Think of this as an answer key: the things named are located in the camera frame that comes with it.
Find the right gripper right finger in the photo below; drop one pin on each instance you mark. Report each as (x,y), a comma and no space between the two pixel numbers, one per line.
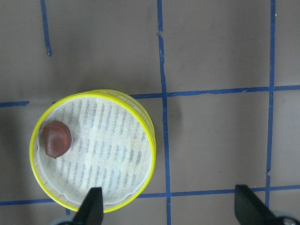
(249,209)

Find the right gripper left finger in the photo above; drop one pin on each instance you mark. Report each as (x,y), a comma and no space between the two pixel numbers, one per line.
(91,211)

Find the yellow steamer layer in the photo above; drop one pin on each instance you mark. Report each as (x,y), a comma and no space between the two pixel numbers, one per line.
(109,149)
(135,108)

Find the brown bun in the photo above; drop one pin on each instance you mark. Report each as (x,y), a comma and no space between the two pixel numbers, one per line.
(57,139)

